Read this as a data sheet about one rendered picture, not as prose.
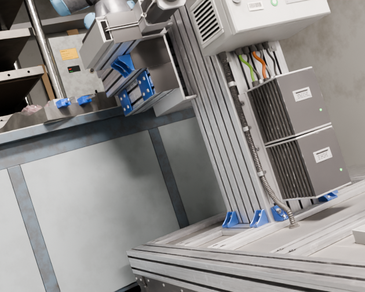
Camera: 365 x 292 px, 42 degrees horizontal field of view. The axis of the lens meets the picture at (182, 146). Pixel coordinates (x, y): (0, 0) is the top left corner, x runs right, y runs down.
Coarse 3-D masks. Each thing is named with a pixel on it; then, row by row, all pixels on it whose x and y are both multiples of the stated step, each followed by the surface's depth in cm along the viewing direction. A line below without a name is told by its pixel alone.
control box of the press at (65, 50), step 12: (72, 36) 302; (84, 36) 306; (60, 48) 296; (72, 48) 300; (60, 60) 295; (72, 60) 299; (60, 72) 293; (72, 72) 297; (84, 72) 301; (96, 72) 305; (72, 84) 296; (84, 84) 300; (96, 84) 304; (72, 96) 294
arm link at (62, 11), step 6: (54, 0) 172; (60, 0) 172; (66, 0) 172; (72, 0) 172; (78, 0) 172; (84, 0) 172; (54, 6) 173; (60, 6) 173; (66, 6) 173; (72, 6) 173; (78, 6) 174; (84, 6) 175; (60, 12) 175; (66, 12) 175; (72, 12) 177
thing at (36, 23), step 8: (24, 0) 279; (32, 0) 280; (32, 8) 279; (32, 16) 278; (32, 24) 279; (40, 24) 279; (40, 32) 278; (40, 40) 278; (40, 48) 278; (48, 48) 279; (48, 56) 278; (16, 64) 336; (48, 64) 277; (48, 72) 278; (56, 72) 279; (56, 80) 277; (56, 88) 277; (56, 96) 277; (64, 96) 279; (24, 104) 335
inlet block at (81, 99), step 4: (76, 96) 197; (80, 96) 199; (84, 96) 195; (88, 96) 197; (92, 96) 193; (72, 100) 198; (76, 100) 197; (80, 100) 195; (84, 100) 195; (88, 100) 196; (80, 104) 196; (84, 104) 198
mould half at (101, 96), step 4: (100, 92) 209; (104, 92) 210; (96, 96) 209; (100, 96) 208; (104, 96) 209; (96, 100) 210; (100, 100) 208; (104, 100) 209; (108, 100) 210; (112, 100) 211; (100, 104) 208; (104, 104) 209; (108, 104) 210; (112, 104) 211; (116, 104) 212; (100, 108) 208; (104, 108) 208
